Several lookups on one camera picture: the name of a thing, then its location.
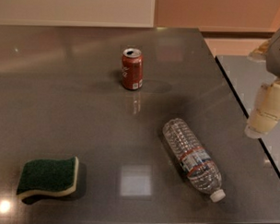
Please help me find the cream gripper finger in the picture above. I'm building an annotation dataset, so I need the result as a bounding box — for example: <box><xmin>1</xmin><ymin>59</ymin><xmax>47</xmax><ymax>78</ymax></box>
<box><xmin>244</xmin><ymin>78</ymin><xmax>280</xmax><ymax>139</ymax></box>
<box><xmin>248</xmin><ymin>40</ymin><xmax>270</xmax><ymax>63</ymax></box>

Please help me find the clear plastic water bottle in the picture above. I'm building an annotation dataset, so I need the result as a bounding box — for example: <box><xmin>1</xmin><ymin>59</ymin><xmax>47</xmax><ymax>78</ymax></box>
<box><xmin>162</xmin><ymin>118</ymin><xmax>226</xmax><ymax>202</ymax></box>

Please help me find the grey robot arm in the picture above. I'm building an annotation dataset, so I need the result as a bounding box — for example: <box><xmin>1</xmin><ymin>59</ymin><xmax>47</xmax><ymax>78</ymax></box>
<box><xmin>244</xmin><ymin>28</ymin><xmax>280</xmax><ymax>139</ymax></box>

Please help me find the grey side table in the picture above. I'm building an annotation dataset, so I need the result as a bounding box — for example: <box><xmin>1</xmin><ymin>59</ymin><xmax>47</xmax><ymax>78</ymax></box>
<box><xmin>216</xmin><ymin>54</ymin><xmax>280</xmax><ymax>178</ymax></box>

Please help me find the red soda can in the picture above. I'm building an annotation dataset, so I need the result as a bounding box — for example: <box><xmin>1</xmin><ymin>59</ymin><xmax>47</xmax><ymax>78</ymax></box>
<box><xmin>122</xmin><ymin>48</ymin><xmax>143</xmax><ymax>90</ymax></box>

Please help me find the green and yellow sponge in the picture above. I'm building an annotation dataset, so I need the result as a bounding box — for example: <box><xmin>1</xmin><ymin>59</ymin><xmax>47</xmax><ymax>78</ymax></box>
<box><xmin>17</xmin><ymin>157</ymin><xmax>79</xmax><ymax>200</ymax></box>

